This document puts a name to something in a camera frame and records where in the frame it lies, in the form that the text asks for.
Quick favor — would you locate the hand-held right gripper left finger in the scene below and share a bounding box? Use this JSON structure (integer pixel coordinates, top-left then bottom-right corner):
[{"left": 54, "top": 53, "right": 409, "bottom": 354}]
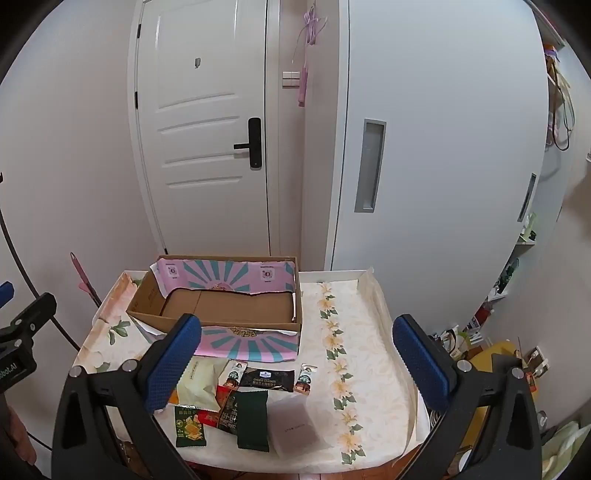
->
[{"left": 52, "top": 313, "right": 204, "bottom": 480}]

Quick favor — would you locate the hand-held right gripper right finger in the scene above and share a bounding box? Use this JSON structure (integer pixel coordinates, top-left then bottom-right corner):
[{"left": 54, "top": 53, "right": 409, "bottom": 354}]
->
[{"left": 392, "top": 314, "right": 544, "bottom": 480}]

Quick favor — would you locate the pale green snack packet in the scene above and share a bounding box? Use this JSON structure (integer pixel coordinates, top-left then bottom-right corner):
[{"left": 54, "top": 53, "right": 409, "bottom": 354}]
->
[{"left": 178, "top": 357, "right": 232, "bottom": 412}]

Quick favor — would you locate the cardboard box with pink lining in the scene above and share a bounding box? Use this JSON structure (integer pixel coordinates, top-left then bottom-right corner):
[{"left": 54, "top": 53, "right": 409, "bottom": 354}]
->
[{"left": 126, "top": 255, "right": 303, "bottom": 363}]

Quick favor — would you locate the white translucent packet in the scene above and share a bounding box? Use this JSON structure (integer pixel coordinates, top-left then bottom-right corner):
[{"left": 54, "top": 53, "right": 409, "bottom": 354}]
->
[{"left": 268, "top": 396, "right": 325, "bottom": 457}]

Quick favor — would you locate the person's left hand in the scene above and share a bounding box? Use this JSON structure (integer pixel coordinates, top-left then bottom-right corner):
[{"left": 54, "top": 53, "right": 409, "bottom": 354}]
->
[{"left": 8, "top": 408, "right": 38, "bottom": 467}]

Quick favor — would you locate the pile of mixed packages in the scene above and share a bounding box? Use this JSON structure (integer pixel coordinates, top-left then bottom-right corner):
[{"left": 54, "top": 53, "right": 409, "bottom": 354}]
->
[{"left": 427, "top": 323, "right": 490, "bottom": 363}]

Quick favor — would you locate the floral table cover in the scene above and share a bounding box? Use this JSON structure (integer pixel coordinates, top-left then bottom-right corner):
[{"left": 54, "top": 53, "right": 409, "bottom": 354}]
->
[{"left": 76, "top": 270, "right": 432, "bottom": 467}]

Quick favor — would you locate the brown coffee sachet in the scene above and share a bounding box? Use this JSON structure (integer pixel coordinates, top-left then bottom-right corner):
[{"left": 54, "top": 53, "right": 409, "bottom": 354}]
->
[
  {"left": 219, "top": 359, "right": 249, "bottom": 389},
  {"left": 294, "top": 363, "right": 318, "bottom": 397}
]

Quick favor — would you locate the green cracker packet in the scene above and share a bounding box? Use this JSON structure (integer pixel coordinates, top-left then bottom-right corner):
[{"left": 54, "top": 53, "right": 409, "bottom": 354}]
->
[{"left": 174, "top": 405, "right": 208, "bottom": 448}]

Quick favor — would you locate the red black snack packet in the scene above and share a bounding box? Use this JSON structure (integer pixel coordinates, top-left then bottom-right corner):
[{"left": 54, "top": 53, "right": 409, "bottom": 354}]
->
[{"left": 205, "top": 387, "right": 245, "bottom": 435}]

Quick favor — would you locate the red fire extinguisher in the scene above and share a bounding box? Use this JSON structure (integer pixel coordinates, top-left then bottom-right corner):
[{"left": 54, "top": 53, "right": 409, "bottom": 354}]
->
[{"left": 473, "top": 302, "right": 493, "bottom": 331}]

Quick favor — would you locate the dark green snack packet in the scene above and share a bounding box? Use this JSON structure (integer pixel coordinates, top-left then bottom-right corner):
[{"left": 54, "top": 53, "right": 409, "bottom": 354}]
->
[{"left": 236, "top": 389, "right": 270, "bottom": 452}]

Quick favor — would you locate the white shelf unit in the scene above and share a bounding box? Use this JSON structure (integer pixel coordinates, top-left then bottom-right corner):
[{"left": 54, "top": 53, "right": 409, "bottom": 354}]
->
[{"left": 487, "top": 28, "right": 583, "bottom": 308}]

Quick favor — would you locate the light green cloth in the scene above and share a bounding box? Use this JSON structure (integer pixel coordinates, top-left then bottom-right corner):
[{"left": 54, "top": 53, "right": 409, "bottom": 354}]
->
[{"left": 540, "top": 420, "right": 583, "bottom": 480}]

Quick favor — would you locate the white door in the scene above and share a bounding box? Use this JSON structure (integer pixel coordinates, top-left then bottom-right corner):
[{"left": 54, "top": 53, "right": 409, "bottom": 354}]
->
[{"left": 128, "top": 0, "right": 279, "bottom": 259}]

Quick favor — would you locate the white wardrobe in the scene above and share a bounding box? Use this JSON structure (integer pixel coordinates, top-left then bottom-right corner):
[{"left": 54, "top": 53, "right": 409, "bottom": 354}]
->
[{"left": 323, "top": 0, "right": 551, "bottom": 278}]

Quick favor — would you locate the hanging tote bag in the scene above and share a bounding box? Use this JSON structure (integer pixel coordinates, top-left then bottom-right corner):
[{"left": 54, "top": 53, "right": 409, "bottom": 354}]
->
[{"left": 544, "top": 42, "right": 578, "bottom": 153}]

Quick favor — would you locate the pink handled tool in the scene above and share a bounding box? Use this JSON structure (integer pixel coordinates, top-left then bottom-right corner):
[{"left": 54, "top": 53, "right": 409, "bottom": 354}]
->
[{"left": 69, "top": 251, "right": 101, "bottom": 308}]

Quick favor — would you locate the white wall socket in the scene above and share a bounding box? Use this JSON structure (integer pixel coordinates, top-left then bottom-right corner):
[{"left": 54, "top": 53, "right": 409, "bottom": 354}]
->
[{"left": 524, "top": 346, "right": 551, "bottom": 377}]

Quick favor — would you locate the grey recessed wardrobe handle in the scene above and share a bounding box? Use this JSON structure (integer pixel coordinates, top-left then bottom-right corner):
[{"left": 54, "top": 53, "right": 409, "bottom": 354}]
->
[{"left": 517, "top": 173, "right": 537, "bottom": 222}]

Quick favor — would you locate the black door lock handle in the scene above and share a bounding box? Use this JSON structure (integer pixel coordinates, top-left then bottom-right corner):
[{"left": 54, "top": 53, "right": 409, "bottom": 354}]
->
[{"left": 233, "top": 117, "right": 262, "bottom": 169}]

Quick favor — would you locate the pink hanging cable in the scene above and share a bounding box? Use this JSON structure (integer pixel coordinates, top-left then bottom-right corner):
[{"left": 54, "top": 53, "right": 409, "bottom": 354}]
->
[{"left": 291, "top": 6, "right": 329, "bottom": 108}]

